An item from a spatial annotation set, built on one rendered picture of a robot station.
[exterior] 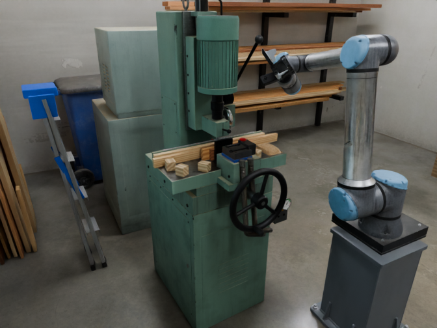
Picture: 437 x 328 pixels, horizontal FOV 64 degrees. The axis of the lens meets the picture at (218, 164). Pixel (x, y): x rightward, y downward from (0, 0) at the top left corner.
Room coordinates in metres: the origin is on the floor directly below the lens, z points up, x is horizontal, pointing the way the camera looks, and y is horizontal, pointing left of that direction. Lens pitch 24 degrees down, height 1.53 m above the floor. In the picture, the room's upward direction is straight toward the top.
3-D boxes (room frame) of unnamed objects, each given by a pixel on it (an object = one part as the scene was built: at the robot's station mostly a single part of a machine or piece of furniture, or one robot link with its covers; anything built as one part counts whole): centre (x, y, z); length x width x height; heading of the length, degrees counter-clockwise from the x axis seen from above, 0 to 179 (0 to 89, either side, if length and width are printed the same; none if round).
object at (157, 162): (1.55, -0.01, 0.92); 0.68 x 0.02 x 0.04; 121
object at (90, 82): (3.13, 1.17, 0.48); 0.64 x 0.54 x 0.97; 120
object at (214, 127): (1.56, 0.02, 1.03); 0.14 x 0.07 x 0.09; 31
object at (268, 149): (1.59, -0.24, 0.91); 0.12 x 0.09 x 0.03; 31
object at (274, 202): (1.55, -0.29, 0.58); 0.12 x 0.08 x 0.08; 31
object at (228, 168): (1.37, -0.09, 0.92); 0.15 x 0.13 x 0.09; 121
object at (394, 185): (1.37, -0.74, 0.79); 0.17 x 0.15 x 0.18; 112
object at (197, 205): (1.64, 0.07, 0.76); 0.57 x 0.45 x 0.09; 31
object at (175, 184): (1.44, -0.04, 0.87); 0.61 x 0.30 x 0.06; 121
